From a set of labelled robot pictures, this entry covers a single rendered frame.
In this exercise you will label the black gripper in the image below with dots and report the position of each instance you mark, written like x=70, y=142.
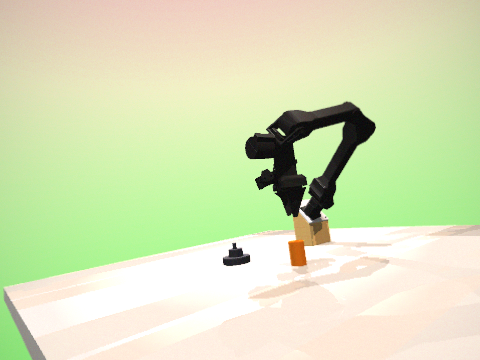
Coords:
x=289, y=188

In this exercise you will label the orange knob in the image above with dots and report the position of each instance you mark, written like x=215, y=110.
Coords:
x=297, y=252

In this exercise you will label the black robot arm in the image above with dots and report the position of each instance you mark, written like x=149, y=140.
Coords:
x=296, y=125

